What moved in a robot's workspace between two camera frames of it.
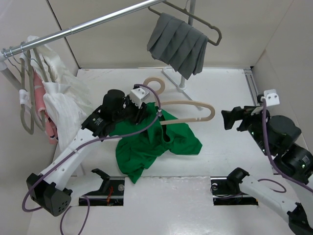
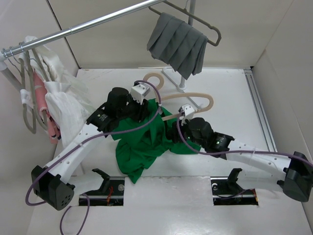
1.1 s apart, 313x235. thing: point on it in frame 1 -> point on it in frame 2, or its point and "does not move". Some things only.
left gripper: x=140 y=113 does not move
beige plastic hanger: x=162 y=84 -> x=204 y=96
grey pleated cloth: x=174 y=42 does not move
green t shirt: x=135 y=152 does not move
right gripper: x=245 y=113 -> x=173 y=134
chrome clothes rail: x=22 y=46 does not move
